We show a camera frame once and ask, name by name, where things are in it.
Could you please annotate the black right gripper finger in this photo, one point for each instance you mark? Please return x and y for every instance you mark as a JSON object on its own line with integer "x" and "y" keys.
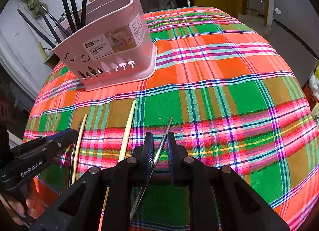
{"x": 133, "y": 172}
{"x": 202, "y": 182}

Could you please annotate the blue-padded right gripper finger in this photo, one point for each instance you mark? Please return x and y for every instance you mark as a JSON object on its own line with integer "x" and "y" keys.
{"x": 60, "y": 141}

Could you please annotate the metal kitchen shelf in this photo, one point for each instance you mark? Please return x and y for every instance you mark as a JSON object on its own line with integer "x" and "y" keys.
{"x": 157, "y": 5}

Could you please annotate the person's left hand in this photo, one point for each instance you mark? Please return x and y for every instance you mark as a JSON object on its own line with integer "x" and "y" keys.
{"x": 34, "y": 204}

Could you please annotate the beige wooden chopstick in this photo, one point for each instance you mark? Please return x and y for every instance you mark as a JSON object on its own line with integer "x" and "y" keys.
{"x": 77, "y": 150}
{"x": 122, "y": 153}

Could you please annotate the colourful plaid tablecloth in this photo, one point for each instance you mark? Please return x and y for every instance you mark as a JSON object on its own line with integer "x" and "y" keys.
{"x": 230, "y": 96}

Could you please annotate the black chopstick in basket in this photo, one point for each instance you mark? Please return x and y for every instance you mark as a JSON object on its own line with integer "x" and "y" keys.
{"x": 75, "y": 14}
{"x": 68, "y": 15}
{"x": 44, "y": 12}
{"x": 35, "y": 29}

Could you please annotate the pink plastic utensil basket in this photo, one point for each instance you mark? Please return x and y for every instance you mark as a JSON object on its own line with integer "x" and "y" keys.
{"x": 114, "y": 47}

